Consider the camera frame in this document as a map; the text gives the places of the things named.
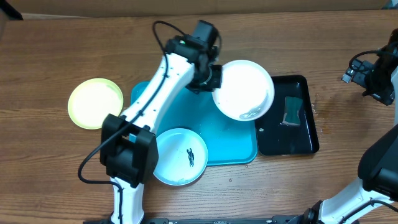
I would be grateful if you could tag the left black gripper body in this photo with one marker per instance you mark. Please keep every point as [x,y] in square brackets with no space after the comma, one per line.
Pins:
[208,81]

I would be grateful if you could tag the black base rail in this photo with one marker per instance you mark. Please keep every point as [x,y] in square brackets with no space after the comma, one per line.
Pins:
[278,219]

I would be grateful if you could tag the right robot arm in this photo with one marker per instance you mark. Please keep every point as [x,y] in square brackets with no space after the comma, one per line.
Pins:
[376,183]

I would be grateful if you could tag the yellow-green round plate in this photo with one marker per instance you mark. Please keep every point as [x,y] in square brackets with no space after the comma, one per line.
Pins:
[91,102]

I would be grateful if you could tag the green sponge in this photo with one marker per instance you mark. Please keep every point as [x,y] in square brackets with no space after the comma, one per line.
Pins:
[291,111]

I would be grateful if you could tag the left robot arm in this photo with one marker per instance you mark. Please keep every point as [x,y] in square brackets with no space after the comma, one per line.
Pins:
[128,148]

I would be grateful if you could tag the white round plate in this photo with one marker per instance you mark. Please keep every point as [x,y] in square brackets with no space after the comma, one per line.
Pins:
[247,91]

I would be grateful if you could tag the teal plastic tray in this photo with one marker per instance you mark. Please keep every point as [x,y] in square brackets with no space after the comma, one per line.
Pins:
[228,141]

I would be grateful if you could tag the black plastic tray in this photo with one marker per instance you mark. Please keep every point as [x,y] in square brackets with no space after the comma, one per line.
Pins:
[274,138]

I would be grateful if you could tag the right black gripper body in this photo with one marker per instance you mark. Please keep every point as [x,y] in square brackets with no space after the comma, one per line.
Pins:
[364,78]

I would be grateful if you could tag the light blue round plate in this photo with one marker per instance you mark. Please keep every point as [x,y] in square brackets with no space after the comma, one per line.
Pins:
[183,157]

